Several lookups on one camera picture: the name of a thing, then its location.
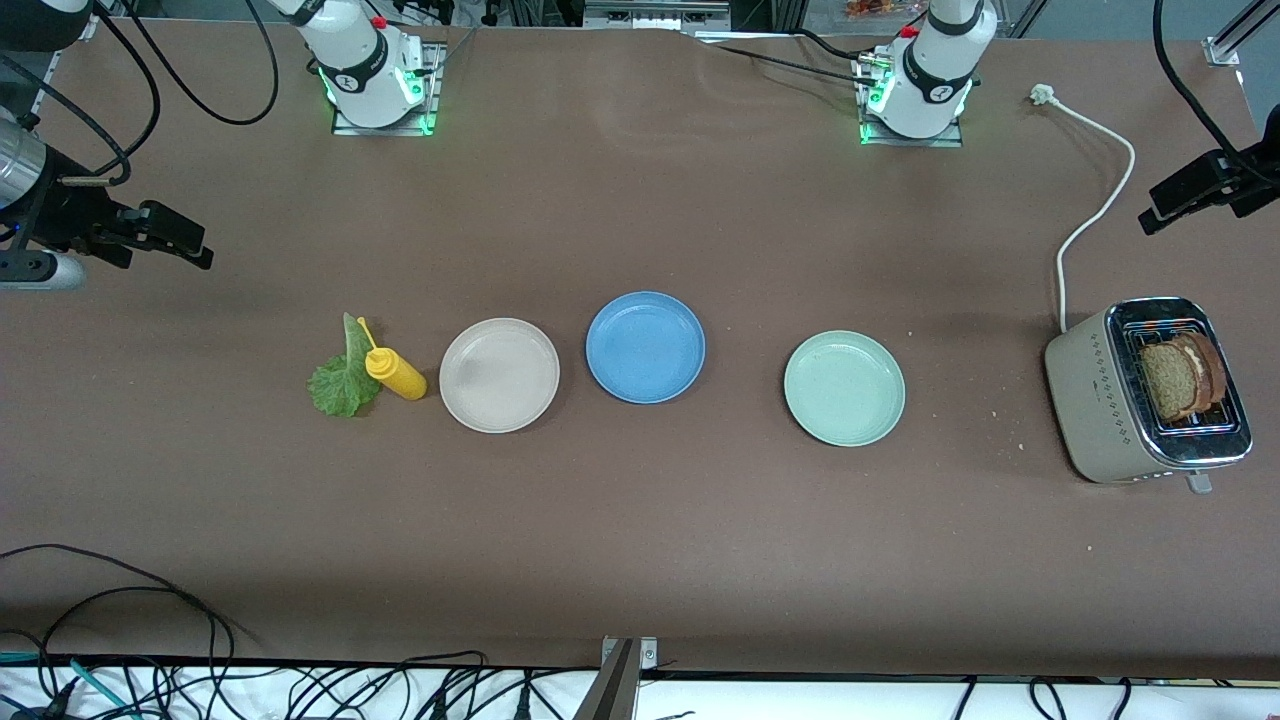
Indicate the beige round plate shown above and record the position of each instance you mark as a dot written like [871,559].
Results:
[500,376]

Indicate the brown bread slice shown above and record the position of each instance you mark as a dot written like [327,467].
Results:
[1212,365]
[1165,380]

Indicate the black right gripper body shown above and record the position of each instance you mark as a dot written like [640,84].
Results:
[68,215]

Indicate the light green round plate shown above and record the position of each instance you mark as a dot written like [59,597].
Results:
[845,388]

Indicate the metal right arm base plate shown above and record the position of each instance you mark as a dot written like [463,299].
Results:
[380,131]

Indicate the green lettuce leaf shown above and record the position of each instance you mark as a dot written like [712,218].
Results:
[340,390]

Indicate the yellow mustard squeeze bottle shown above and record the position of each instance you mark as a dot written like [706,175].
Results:
[398,374]

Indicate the blue round plate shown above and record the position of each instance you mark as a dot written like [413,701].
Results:
[645,348]

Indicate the beige chrome toaster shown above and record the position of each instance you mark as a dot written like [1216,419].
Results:
[1090,400]

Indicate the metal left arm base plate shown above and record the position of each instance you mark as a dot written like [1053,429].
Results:
[915,142]

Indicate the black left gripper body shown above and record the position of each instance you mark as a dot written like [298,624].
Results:
[1243,186]

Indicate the grey power strip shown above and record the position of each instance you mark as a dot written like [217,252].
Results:
[655,15]

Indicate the metal table edge bracket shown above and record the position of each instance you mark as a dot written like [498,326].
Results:
[615,690]

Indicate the short aluminium frame extrusion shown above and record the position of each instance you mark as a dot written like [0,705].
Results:
[1222,50]

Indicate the orange snack package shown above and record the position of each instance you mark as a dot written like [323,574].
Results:
[875,8]

